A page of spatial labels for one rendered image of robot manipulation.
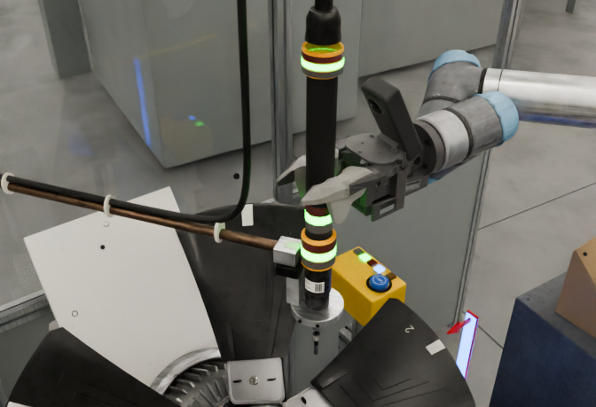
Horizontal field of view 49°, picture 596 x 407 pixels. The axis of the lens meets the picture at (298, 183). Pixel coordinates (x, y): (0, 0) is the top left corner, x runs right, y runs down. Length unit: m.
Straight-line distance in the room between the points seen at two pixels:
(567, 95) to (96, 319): 0.81
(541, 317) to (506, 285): 1.62
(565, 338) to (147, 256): 0.87
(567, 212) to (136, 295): 2.87
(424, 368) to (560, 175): 3.00
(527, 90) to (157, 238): 0.66
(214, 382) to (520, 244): 2.50
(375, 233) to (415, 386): 1.07
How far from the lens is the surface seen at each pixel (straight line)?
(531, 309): 1.54
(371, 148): 0.79
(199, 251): 1.01
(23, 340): 1.64
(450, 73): 1.05
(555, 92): 1.02
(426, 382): 1.11
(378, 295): 1.39
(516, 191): 3.79
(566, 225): 3.61
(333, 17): 0.65
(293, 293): 0.85
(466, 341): 1.25
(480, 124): 0.88
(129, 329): 1.16
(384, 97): 0.74
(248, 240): 0.84
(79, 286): 1.15
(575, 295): 1.50
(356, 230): 2.04
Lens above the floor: 2.02
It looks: 33 degrees down
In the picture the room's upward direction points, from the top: straight up
